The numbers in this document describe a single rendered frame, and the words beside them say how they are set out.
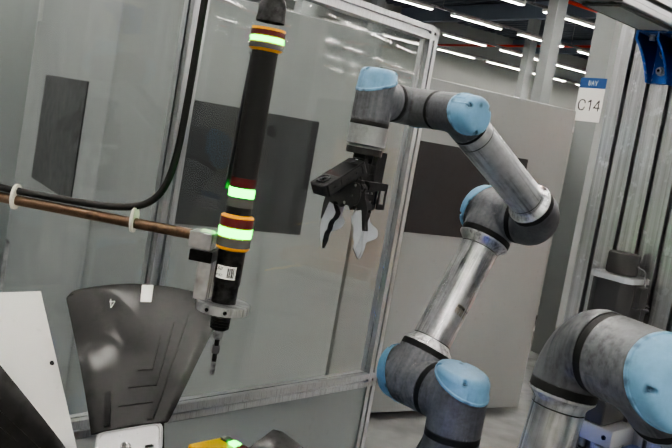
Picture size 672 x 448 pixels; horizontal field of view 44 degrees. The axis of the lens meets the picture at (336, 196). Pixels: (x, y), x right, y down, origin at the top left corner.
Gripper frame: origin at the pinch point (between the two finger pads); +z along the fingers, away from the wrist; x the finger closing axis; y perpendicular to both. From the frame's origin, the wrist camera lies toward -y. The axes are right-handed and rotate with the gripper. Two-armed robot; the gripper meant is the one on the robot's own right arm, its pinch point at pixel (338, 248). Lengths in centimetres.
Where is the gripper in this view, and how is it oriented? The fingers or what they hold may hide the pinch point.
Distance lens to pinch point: 162.8
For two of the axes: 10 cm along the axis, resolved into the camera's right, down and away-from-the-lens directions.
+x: -7.3, -1.8, 6.6
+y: 6.6, 0.7, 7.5
